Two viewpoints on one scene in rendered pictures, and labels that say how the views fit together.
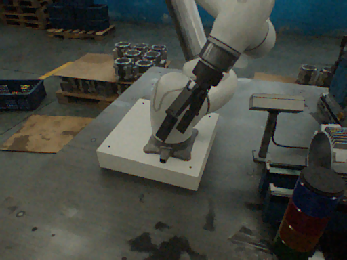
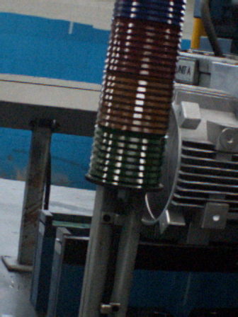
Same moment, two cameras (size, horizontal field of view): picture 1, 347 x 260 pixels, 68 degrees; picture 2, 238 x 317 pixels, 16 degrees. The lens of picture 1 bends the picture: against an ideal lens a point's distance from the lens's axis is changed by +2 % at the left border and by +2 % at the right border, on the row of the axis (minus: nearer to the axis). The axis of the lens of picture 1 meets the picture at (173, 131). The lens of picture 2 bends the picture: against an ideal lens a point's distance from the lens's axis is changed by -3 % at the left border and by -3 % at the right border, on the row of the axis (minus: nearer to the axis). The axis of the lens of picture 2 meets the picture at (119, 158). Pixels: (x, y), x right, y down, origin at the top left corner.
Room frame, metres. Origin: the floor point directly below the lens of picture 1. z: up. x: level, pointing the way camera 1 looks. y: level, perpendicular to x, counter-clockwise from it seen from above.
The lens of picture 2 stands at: (-0.34, 0.11, 1.13)
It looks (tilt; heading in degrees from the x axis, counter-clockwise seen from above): 7 degrees down; 332
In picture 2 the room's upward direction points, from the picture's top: 8 degrees clockwise
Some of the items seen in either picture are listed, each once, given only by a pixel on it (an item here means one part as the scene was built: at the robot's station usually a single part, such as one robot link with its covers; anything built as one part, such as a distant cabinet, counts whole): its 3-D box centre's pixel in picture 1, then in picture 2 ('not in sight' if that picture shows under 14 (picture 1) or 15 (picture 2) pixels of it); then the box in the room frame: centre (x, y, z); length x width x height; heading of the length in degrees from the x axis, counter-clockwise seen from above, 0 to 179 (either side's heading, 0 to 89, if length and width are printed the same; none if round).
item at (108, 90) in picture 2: (299, 228); (136, 101); (0.27, -0.22, 1.10); 0.06 x 0.06 x 0.04
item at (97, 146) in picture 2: (293, 242); (127, 156); (0.27, -0.22, 1.05); 0.06 x 0.06 x 0.04
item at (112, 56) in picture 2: (308, 211); (144, 48); (0.27, -0.22, 1.14); 0.06 x 0.06 x 0.04
